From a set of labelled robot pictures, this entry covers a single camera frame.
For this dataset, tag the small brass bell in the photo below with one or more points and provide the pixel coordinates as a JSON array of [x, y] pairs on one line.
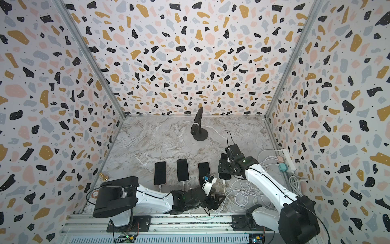
[[103, 177]]

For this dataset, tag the black desktop microphone on stand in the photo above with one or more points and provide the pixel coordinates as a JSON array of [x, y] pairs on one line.
[[199, 133]]

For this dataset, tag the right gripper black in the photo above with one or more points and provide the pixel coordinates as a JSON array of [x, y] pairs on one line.
[[221, 166]]

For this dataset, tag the aluminium front rail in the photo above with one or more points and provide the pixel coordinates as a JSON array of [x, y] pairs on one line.
[[165, 229]]

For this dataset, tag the pink charger plug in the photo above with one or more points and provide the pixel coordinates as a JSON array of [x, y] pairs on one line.
[[279, 159]]

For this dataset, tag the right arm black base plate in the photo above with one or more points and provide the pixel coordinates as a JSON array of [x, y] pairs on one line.
[[244, 223]]

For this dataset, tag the pink-cased phone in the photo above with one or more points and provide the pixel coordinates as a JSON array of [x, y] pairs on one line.
[[160, 173], [203, 169]]

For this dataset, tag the mint-cased phone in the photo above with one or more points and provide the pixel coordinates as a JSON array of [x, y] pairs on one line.
[[182, 170], [224, 175]]

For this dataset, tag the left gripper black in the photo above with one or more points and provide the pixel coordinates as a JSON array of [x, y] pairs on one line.
[[216, 205]]

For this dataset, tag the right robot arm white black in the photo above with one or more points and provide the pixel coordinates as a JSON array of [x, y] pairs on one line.
[[294, 218]]

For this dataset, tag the white power strip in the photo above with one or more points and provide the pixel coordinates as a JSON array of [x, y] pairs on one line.
[[288, 160]]

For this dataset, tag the teal charger plug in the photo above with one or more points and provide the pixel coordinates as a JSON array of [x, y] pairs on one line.
[[283, 167]]

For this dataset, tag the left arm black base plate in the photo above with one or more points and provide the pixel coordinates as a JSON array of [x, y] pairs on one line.
[[137, 224]]

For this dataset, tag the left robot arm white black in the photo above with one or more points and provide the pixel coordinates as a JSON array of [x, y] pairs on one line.
[[117, 199]]

